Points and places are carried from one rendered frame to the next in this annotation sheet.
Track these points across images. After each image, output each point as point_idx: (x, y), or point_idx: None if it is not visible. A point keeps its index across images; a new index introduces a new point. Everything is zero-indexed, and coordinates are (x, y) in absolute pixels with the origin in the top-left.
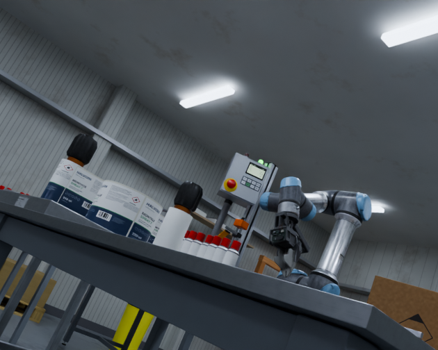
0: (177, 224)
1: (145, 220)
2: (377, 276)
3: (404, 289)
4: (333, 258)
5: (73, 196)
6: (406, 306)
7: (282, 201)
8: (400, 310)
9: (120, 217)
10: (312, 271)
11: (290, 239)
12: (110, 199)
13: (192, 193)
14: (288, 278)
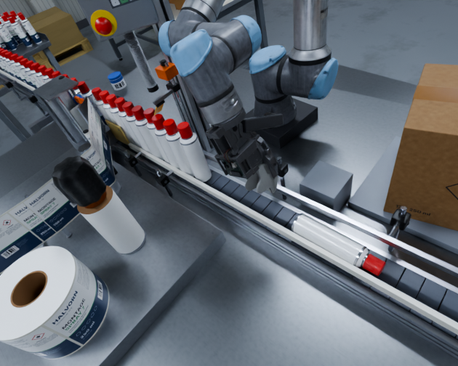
0: (107, 224)
1: (75, 321)
2: (407, 128)
3: None
4: (313, 27)
5: None
6: None
7: (201, 106)
8: (454, 171)
9: (51, 349)
10: (290, 51)
11: (253, 162)
12: (17, 347)
13: (78, 189)
14: (265, 77)
